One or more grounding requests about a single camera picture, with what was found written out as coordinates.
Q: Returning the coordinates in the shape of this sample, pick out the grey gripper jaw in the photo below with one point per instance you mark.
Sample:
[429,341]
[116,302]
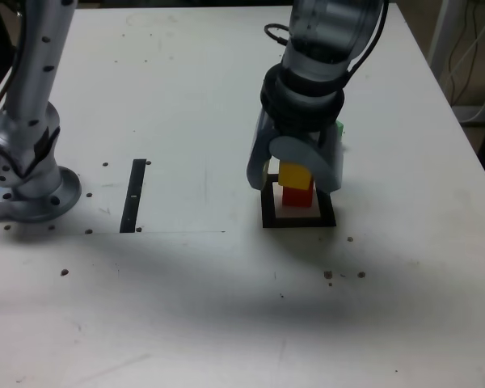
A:
[327,169]

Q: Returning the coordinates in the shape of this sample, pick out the black tape strip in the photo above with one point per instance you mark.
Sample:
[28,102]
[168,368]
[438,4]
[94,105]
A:
[132,194]

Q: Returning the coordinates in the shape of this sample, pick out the yellow cube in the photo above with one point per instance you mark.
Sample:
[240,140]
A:
[293,175]

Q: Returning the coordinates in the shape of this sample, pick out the black tape square outline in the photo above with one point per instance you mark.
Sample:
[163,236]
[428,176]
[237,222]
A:
[299,223]

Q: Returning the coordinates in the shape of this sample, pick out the white vertical post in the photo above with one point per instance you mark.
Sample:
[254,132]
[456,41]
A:
[440,24]

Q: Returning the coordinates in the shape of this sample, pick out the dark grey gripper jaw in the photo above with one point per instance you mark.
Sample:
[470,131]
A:
[256,161]

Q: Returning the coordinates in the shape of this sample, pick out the red cube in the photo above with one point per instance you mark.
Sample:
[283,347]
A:
[296,198]

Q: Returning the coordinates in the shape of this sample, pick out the green cube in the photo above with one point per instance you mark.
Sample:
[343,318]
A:
[340,130]

